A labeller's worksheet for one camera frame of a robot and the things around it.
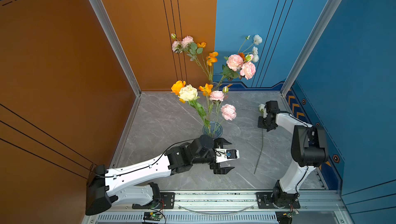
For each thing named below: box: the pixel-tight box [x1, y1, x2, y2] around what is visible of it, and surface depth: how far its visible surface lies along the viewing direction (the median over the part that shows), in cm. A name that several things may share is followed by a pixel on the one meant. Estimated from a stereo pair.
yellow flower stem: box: [199, 83, 214, 126], surface depth 67 cm
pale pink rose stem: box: [216, 54, 257, 86], surface depth 69 cm
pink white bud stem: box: [209, 86, 237, 135], surface depth 72 cm
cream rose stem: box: [177, 84, 211, 135], surface depth 59 cm
